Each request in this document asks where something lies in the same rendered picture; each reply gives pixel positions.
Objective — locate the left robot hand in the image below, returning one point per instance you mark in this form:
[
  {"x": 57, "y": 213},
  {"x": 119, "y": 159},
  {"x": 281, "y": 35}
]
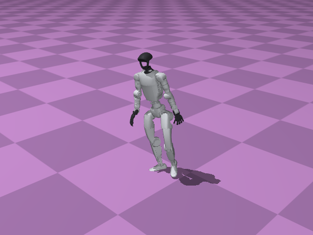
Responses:
[{"x": 178, "y": 118}]

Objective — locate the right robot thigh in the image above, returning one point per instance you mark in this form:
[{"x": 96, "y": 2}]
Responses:
[{"x": 149, "y": 127}]

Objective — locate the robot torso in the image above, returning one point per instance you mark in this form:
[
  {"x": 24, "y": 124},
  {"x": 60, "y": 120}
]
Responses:
[{"x": 152, "y": 91}]

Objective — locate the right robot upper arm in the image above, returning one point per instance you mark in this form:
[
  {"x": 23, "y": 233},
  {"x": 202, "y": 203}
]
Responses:
[{"x": 137, "y": 92}]

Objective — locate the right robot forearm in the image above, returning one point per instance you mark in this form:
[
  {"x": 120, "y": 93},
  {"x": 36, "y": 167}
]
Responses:
[{"x": 137, "y": 103}]

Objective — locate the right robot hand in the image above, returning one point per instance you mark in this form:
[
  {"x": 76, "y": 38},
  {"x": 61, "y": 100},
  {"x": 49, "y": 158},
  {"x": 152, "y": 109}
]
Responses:
[{"x": 132, "y": 117}]

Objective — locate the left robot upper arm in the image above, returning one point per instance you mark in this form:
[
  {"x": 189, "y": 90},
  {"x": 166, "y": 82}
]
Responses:
[{"x": 162, "y": 78}]

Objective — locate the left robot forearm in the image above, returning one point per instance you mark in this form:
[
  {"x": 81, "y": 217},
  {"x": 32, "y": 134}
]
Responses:
[{"x": 173, "y": 104}]

